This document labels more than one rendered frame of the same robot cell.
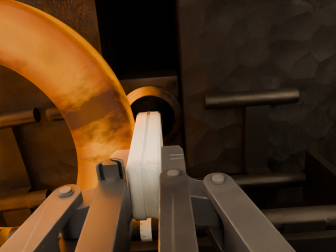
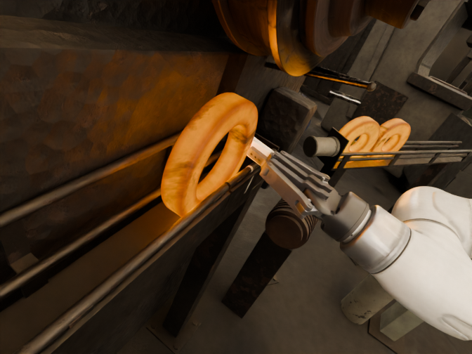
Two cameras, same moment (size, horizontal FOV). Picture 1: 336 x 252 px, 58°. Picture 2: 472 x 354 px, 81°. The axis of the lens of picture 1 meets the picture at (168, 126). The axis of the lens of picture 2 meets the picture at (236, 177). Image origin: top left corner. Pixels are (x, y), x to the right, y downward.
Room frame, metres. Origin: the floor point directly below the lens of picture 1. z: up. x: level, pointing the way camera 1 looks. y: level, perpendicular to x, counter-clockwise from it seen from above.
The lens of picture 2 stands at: (0.04, 0.42, 0.95)
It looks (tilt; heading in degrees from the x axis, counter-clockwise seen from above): 33 degrees down; 286
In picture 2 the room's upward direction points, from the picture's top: 25 degrees clockwise
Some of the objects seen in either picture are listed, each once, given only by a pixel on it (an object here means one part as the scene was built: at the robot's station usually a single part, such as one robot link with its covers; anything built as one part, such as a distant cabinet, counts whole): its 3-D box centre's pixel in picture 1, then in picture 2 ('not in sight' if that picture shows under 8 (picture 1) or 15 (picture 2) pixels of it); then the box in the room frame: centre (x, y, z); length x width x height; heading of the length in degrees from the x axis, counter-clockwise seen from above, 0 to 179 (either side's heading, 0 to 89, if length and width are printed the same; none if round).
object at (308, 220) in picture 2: not in sight; (268, 254); (0.03, -0.31, 0.27); 0.22 x 0.13 x 0.53; 90
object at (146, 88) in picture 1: (154, 88); not in sight; (0.42, 0.01, 0.74); 0.30 x 0.06 x 0.07; 0
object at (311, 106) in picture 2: not in sight; (272, 139); (0.18, -0.22, 0.68); 0.11 x 0.08 x 0.24; 0
